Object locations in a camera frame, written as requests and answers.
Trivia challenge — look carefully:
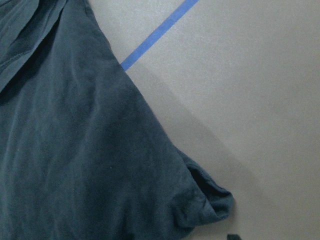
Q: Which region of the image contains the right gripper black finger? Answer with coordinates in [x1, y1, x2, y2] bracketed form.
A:
[226, 234, 242, 240]

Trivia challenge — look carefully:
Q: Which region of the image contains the black graphic t-shirt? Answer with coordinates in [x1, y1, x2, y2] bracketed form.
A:
[0, 0, 233, 240]

